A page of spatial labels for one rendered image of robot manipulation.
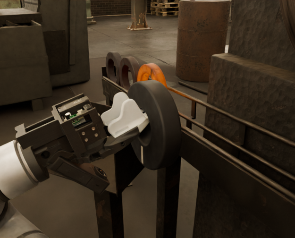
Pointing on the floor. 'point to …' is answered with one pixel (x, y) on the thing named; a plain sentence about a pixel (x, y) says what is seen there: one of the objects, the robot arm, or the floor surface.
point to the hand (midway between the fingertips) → (149, 114)
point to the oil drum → (200, 37)
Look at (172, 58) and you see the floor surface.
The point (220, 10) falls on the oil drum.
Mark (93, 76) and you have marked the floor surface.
